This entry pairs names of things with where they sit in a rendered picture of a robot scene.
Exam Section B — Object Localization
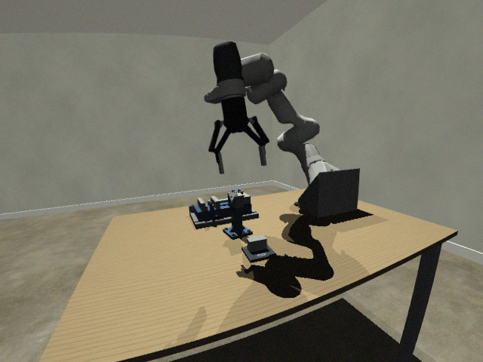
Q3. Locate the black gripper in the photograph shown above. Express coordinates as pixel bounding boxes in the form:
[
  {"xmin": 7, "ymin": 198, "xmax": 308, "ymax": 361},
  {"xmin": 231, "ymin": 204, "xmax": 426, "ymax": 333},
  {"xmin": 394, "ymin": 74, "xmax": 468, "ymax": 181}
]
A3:
[{"xmin": 208, "ymin": 97, "xmax": 269, "ymax": 174}]

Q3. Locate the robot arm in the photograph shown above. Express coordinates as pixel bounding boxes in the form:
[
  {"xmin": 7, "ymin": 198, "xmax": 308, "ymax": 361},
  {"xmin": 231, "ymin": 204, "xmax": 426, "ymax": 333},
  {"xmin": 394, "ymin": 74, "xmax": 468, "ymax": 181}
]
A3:
[{"xmin": 204, "ymin": 41, "xmax": 339, "ymax": 185}]

